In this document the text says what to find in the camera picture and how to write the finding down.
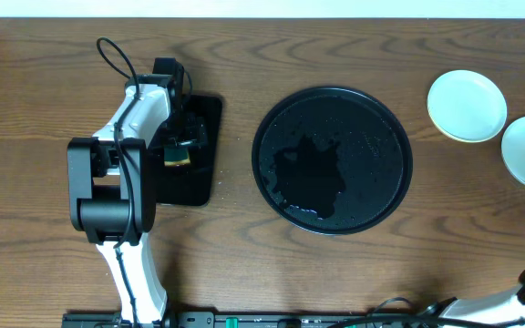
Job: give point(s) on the light green plate with stain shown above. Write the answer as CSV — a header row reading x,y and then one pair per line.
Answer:
x,y
475,96

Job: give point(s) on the yellow plate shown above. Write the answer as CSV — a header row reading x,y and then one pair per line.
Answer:
x,y
452,124

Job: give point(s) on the black rectangular tray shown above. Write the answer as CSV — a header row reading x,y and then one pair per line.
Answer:
x,y
188,185

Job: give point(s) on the green yellow sponge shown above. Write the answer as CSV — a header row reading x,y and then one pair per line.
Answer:
x,y
176,156

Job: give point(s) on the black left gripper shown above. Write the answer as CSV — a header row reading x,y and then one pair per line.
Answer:
x,y
186,138

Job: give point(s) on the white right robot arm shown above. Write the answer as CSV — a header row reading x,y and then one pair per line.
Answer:
x,y
498,308

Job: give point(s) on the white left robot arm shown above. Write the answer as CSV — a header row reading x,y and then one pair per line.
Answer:
x,y
112,197

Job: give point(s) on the round black tray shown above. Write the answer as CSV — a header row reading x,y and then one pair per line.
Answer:
x,y
332,160

